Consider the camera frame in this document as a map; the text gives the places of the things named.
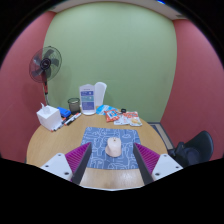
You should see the white tissue box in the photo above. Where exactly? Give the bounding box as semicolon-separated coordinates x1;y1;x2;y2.
36;102;63;132

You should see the black office chair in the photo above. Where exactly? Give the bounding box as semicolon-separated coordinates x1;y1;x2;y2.
168;130;215;168

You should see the blue patterned mouse pad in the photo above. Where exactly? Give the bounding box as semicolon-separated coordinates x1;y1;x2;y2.
80;126;145;171

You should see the white and blue sign stand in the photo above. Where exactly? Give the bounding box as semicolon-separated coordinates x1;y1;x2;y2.
78;83;97;116

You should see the white and orange snack packet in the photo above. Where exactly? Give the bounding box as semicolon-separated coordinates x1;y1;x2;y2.
125;111;143;128

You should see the dark mesh pen cup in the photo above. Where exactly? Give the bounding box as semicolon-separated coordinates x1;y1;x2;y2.
67;97;81;115

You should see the black standing fan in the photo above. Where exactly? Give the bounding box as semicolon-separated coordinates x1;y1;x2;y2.
28;45;63;106

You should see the pale pink computer mouse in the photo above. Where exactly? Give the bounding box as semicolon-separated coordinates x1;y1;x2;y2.
104;136;122;158

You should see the black-capped whiteboard marker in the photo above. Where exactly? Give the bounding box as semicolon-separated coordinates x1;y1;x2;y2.
64;112;82;127
50;119;68;133

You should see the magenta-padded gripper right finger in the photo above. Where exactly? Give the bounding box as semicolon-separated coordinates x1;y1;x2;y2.
132;142;184;185

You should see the blue whiteboard eraser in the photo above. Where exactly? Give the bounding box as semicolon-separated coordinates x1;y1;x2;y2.
57;106;72;118

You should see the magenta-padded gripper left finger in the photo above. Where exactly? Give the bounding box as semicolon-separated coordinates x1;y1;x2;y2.
39;142;93;185

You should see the black backpack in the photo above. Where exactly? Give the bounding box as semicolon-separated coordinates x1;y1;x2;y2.
168;141;201;167

